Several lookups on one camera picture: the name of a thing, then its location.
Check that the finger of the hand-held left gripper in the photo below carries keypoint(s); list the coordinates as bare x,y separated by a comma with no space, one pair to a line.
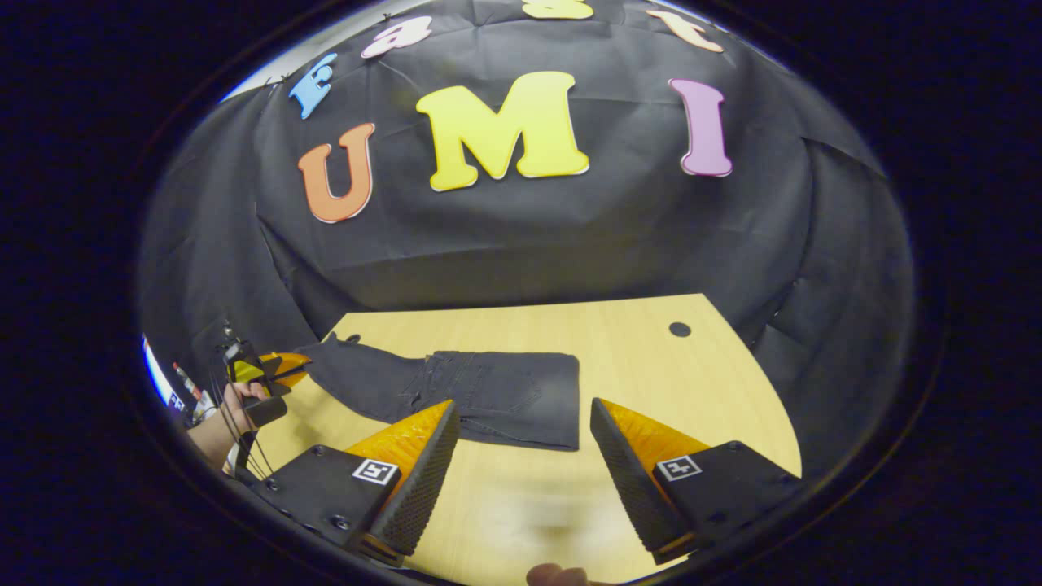
286,360
291,378

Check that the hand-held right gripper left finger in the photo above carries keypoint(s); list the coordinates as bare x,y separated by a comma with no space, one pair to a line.
423,480

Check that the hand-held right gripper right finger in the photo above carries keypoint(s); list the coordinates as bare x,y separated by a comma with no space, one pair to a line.
627,480

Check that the black jeans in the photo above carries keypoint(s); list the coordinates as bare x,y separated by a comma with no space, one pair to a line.
488,391

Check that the clear bottle with red cap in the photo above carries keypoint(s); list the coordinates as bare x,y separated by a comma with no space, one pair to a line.
187,382

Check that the black backdrop cloth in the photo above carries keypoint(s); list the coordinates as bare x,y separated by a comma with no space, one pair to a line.
570,236

